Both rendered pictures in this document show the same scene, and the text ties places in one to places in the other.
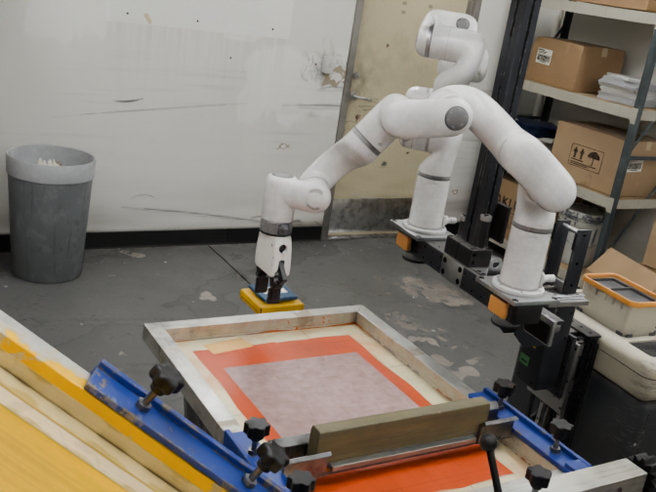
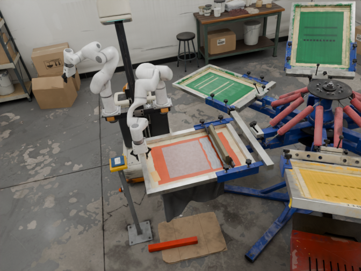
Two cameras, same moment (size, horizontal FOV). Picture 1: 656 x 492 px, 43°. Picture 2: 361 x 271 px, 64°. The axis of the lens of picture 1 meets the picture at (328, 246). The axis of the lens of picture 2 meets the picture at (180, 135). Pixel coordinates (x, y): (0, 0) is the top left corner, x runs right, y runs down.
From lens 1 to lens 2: 184 cm
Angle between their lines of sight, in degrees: 61
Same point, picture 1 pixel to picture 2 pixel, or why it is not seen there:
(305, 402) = (190, 162)
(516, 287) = (166, 102)
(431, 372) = (180, 134)
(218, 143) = not seen: outside the picture
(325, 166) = (130, 114)
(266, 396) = (187, 170)
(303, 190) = (144, 123)
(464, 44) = (114, 52)
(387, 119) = (153, 87)
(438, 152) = (108, 87)
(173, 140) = not seen: outside the picture
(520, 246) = (163, 92)
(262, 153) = not seen: outside the picture
